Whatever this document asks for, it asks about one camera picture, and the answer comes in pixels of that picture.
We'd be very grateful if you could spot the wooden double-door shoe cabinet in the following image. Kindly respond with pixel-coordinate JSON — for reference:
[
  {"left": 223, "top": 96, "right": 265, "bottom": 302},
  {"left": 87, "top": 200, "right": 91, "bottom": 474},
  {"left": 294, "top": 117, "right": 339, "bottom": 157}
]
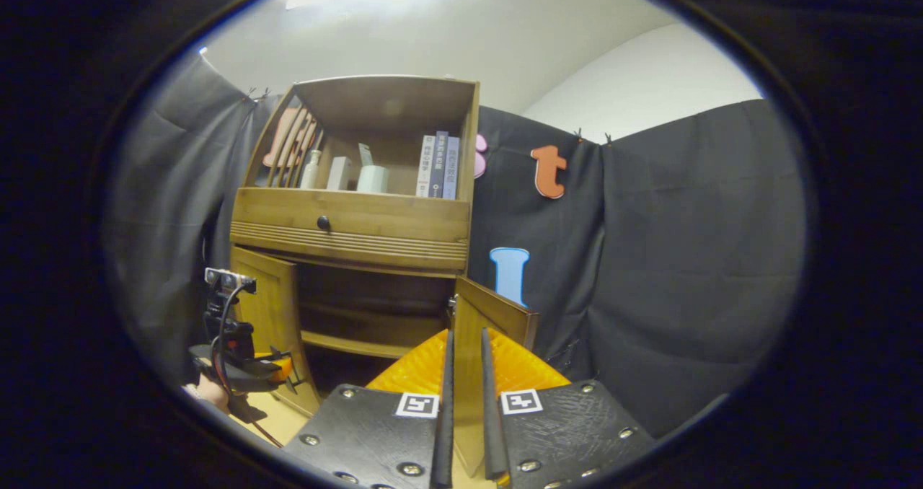
[{"left": 229, "top": 76, "right": 482, "bottom": 418}]

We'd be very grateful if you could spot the pale green cup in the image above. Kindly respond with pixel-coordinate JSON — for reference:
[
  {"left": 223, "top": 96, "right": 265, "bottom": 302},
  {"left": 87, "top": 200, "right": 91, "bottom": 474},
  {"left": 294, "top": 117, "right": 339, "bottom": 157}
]
[{"left": 357, "top": 165, "right": 390, "bottom": 193}]

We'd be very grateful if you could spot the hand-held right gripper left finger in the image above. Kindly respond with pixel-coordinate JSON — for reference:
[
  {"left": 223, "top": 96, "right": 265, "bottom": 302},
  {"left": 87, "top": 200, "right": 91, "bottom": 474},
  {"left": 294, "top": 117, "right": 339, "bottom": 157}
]
[{"left": 281, "top": 329, "right": 455, "bottom": 489}]

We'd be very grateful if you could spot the red cable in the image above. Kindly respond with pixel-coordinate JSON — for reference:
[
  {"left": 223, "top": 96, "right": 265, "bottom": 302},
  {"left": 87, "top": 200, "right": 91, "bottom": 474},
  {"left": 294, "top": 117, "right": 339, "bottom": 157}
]
[{"left": 216, "top": 345, "right": 286, "bottom": 449}]

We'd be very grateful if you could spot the grey-blue book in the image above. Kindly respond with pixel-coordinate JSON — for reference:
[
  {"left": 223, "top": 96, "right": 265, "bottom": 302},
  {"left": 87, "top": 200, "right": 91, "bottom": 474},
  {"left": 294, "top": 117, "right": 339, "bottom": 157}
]
[{"left": 443, "top": 136, "right": 460, "bottom": 200}]

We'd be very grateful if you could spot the white book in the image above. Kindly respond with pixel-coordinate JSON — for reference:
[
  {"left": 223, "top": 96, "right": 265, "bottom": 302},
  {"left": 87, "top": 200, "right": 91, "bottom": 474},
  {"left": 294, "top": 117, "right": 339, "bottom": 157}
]
[{"left": 417, "top": 135, "right": 438, "bottom": 198}]

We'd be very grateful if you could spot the wooden drawer front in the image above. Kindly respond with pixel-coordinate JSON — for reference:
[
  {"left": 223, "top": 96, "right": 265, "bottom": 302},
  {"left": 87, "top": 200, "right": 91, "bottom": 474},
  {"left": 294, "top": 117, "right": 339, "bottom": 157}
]
[{"left": 231, "top": 188, "right": 471, "bottom": 272}]

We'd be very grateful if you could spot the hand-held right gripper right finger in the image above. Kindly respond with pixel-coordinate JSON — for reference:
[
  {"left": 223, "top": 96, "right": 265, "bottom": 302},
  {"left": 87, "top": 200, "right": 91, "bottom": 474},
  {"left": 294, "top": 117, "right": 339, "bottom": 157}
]
[{"left": 481, "top": 327, "right": 657, "bottom": 488}]

